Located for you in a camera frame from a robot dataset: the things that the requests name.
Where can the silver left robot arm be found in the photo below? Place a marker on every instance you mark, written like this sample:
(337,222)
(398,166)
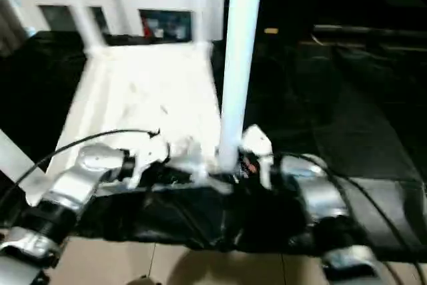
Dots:
(73,185)

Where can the white glass-door cabinet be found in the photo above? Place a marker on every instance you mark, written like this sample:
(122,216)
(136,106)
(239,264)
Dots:
(113,1)

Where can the black work mat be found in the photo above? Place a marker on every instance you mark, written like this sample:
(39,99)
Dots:
(347,118)

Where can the small tan block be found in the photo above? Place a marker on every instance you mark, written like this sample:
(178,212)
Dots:
(271,31)

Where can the white plastic table top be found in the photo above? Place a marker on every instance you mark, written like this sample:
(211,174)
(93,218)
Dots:
(147,91)

